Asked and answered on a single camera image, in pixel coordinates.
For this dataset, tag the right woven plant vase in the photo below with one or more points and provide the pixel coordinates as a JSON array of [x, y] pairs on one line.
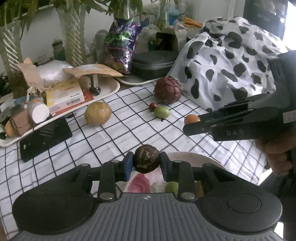
[[72, 23]]

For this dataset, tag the orange tomato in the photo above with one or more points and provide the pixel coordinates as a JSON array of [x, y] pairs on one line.
[[191, 118], [199, 189]]

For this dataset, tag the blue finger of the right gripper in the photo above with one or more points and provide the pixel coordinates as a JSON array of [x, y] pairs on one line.
[[232, 109], [199, 128]]

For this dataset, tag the cow print blanket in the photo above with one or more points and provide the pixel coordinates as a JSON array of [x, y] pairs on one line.
[[227, 61]]

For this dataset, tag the black grid tablecloth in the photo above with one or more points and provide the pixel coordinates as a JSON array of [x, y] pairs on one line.
[[131, 125]]

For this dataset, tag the woven plant vase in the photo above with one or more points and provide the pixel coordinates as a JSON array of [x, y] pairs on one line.
[[11, 56], [72, 23]]

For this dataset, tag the yellow white box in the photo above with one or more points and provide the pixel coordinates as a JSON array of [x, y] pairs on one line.
[[64, 95]]

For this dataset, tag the white tray right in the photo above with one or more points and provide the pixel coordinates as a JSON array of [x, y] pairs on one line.
[[134, 80]]

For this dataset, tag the round yellow-brown fruit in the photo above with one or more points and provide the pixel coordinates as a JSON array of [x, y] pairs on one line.
[[97, 113]]

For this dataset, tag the dark purple tomato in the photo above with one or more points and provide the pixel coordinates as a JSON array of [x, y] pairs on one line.
[[146, 159]]

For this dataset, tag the brown paper envelope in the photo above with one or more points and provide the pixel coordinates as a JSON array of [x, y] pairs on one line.
[[90, 69]]

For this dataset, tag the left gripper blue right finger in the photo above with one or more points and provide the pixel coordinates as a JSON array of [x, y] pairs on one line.
[[165, 165]]

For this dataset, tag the white tray left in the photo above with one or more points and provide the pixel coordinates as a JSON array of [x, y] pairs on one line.
[[109, 86]]

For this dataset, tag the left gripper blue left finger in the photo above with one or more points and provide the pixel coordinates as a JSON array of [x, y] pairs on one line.
[[127, 166]]

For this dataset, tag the crumpled brown paper bag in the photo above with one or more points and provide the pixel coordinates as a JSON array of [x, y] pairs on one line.
[[31, 75]]

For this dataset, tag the purple snack bag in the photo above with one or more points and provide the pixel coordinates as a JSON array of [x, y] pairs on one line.
[[119, 45]]

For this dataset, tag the green tomato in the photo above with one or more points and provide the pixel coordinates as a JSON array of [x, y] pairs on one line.
[[161, 112], [172, 187]]

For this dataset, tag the white tray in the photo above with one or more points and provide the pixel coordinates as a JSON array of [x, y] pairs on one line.
[[109, 86], [134, 80]]

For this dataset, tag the right hand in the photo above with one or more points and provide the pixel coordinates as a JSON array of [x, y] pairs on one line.
[[275, 151]]

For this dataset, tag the black ribbed device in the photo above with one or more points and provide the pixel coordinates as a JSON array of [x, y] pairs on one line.
[[44, 139]]

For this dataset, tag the small brown cardboard box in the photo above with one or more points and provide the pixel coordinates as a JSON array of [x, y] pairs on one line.
[[21, 122]]

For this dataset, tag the small dark red tomato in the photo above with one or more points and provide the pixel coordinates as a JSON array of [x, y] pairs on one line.
[[152, 106]]

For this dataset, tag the white cylinder container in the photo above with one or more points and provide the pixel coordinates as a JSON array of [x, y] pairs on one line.
[[38, 111]]

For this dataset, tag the purple-red dragon fruit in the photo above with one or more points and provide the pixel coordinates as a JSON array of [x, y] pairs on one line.
[[168, 90]]

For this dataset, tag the left woven plant vase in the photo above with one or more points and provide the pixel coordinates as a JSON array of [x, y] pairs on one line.
[[11, 56]]

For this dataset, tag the black zip case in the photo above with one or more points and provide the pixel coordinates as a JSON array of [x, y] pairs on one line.
[[153, 64]]

